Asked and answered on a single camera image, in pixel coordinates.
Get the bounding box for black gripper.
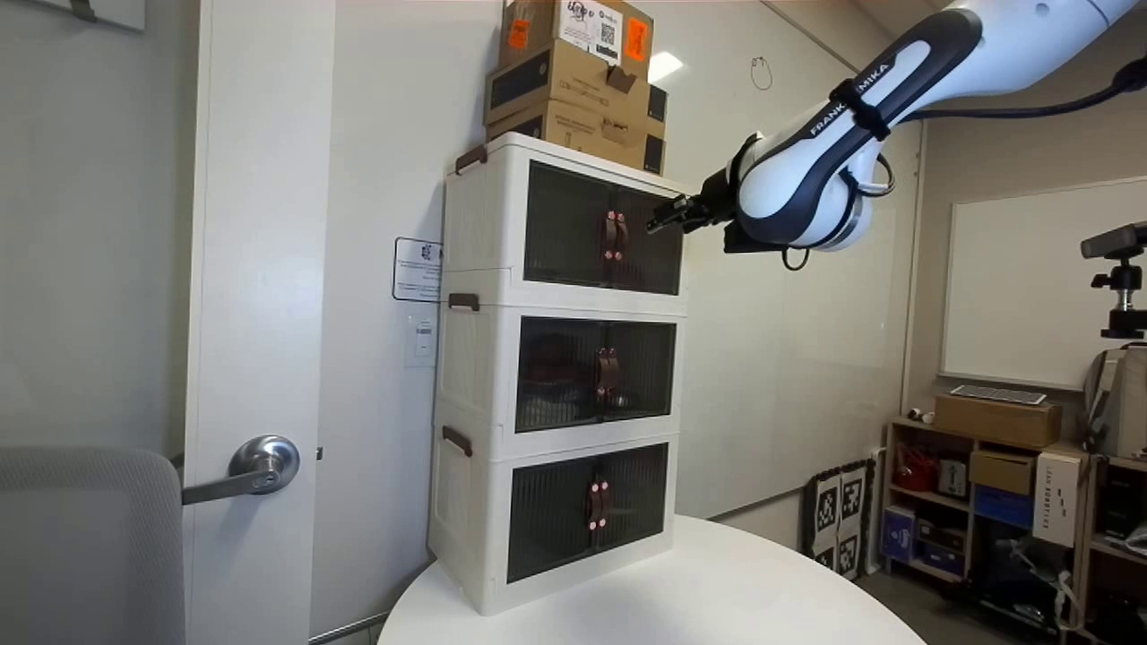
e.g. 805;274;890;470
645;167;748;236

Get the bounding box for dark ribbed translucent cabinet door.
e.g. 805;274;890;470
595;440;675;559
514;315;612;436
506;456;603;587
606;318;681;428
522;158;615;293
609;178;687;299

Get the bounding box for white stacked storage cabinet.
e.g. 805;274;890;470
425;128;696;622

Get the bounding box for large cardboard box black print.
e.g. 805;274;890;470
479;40;670;177

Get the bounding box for small cardboard box orange labels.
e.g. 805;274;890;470
498;0;661;89

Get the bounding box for black white fiducial tag board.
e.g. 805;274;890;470
799;458;883;585

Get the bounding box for white whiteboard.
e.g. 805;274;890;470
939;177;1147;393

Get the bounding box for wooden storage shelf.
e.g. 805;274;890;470
879;411;1092;602

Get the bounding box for flat cardboard box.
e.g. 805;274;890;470
931;387;1064;456

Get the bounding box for small brown cardboard box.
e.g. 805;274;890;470
968;445;1039;497

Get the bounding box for white room door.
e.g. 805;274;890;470
178;0;339;645

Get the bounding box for blue storage box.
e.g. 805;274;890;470
971;484;1037;536

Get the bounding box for white carton box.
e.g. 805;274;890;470
1031;445;1092;552

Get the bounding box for white bulky bag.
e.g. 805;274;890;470
1081;342;1147;466

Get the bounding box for dark storage shelf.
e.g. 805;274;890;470
1072;452;1147;645

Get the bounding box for grey office chair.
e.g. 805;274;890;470
0;445;190;645

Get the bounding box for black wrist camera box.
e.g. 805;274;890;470
717;218;796;258

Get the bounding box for small wall sign plate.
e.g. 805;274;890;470
391;233;444;305

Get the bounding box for black camera on tripod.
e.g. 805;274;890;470
1080;223;1147;344

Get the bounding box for silver door lever handle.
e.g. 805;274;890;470
178;434;306;508

